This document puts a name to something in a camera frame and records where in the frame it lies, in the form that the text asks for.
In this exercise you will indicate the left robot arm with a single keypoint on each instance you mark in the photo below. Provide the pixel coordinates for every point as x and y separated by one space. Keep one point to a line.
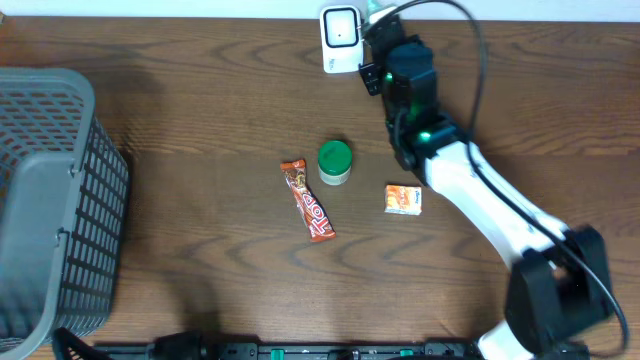
181 346

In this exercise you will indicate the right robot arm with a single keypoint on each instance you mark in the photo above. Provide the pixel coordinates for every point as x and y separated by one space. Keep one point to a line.
559 281

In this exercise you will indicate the red Top chocolate bar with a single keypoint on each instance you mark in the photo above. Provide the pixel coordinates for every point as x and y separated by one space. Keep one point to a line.
312 212

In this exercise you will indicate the teal white snack packet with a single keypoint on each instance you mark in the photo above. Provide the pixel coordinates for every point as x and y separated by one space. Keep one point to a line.
373 6

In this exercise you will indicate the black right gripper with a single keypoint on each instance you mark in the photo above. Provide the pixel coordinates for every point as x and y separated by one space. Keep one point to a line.
369 76

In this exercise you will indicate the orange small snack packet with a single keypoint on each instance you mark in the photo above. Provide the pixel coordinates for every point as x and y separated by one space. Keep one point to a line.
404 200

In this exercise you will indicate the grey plastic mesh basket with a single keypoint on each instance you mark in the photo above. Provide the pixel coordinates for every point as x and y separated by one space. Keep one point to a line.
64 197

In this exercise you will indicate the green lid jar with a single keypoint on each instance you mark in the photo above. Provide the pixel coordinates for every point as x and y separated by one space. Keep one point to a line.
335 162

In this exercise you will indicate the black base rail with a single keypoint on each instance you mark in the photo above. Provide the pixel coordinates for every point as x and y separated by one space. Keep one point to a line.
253 351

